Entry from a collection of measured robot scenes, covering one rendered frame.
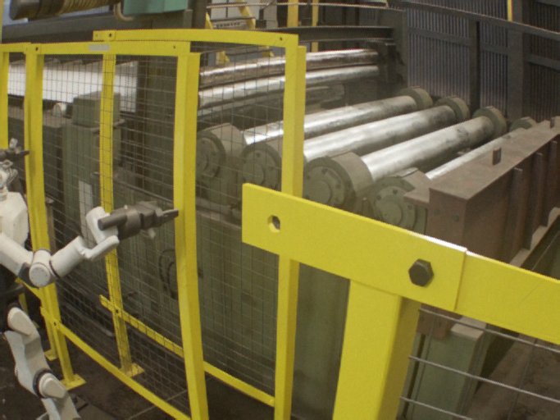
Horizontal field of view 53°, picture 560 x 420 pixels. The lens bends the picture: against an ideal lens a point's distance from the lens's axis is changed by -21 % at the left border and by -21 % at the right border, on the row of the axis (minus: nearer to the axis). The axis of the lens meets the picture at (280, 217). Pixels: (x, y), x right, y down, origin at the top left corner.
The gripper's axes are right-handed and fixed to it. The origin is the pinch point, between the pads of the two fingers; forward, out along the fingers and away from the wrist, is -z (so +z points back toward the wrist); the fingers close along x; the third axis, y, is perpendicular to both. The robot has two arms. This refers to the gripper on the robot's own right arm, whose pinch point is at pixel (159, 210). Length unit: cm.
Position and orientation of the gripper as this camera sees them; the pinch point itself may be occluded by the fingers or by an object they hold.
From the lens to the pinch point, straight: 200.8
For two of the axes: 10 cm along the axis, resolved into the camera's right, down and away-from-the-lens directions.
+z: -6.5, 2.5, -7.2
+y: 0.3, -9.3, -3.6
